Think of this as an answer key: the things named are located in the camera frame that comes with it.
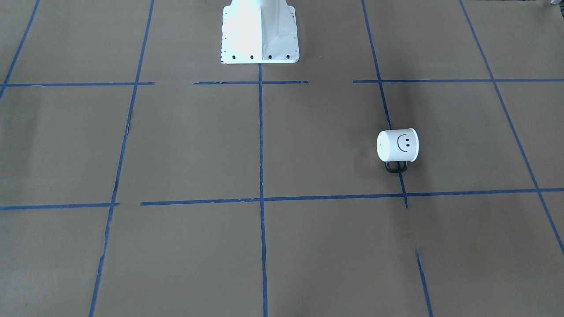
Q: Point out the white smiley face mug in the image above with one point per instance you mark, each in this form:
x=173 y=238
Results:
x=397 y=148

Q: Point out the blue tape vertical line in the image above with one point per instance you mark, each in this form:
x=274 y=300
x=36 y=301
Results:
x=261 y=197
x=399 y=175
x=113 y=202

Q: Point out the blue tape centre vertical line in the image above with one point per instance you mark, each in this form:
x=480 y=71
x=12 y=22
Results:
x=261 y=197

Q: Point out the blue tape lower horizontal line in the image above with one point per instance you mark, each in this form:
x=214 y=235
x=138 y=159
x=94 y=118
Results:
x=285 y=198

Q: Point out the blue tape horizontal line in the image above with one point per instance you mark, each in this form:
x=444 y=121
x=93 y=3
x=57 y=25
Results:
x=393 y=81
x=285 y=198

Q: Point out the blue tape upper horizontal line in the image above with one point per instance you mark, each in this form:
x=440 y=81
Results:
x=393 y=81

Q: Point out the blue tape far line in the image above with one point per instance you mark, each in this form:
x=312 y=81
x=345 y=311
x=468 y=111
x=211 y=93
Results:
x=17 y=17
x=494 y=83

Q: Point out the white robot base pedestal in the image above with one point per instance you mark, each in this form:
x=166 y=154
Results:
x=259 y=32

